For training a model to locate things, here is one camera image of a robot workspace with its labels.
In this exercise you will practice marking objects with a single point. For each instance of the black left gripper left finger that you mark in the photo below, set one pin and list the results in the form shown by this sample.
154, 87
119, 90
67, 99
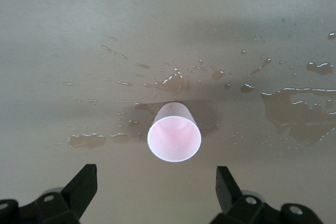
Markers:
76, 197

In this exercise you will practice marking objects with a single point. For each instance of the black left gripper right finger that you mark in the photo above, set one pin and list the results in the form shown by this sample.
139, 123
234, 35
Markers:
231, 200

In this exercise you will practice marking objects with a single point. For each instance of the pink plastic cup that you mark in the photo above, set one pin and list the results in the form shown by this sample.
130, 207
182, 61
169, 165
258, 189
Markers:
174, 140

